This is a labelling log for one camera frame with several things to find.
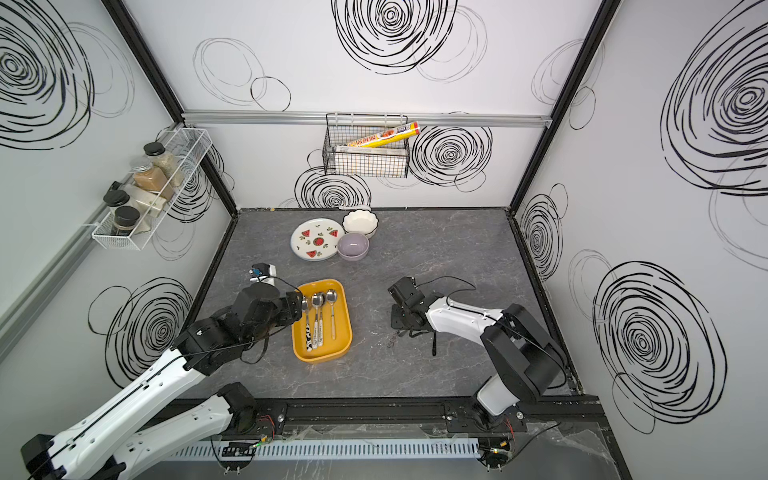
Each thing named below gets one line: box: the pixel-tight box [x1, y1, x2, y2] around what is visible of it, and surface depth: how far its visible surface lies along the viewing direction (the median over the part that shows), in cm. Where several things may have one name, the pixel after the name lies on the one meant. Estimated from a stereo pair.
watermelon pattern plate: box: [290, 218, 345, 262], surface depth 113 cm
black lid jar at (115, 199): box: [103, 189, 130, 213], surface depth 64 cm
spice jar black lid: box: [143, 142, 181, 181], surface depth 76 cm
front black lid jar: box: [114, 206, 141, 236], surface depth 64 cm
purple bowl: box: [337, 233, 370, 261], surface depth 106 cm
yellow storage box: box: [292, 278, 353, 363], surface depth 89 cm
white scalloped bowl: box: [342, 209, 379, 239], surface depth 118 cm
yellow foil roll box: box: [347, 122, 421, 148], surface depth 91 cm
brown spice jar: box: [130, 157, 172, 196], surface depth 72 cm
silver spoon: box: [312, 292, 325, 349], surface depth 91 cm
